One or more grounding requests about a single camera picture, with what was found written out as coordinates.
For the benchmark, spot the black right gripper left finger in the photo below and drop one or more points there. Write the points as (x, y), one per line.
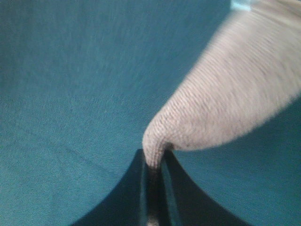
(126, 204)

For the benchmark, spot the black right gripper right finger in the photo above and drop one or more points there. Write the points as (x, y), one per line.
(185, 204)

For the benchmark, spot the orange towel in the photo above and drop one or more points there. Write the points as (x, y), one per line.
(250, 70)

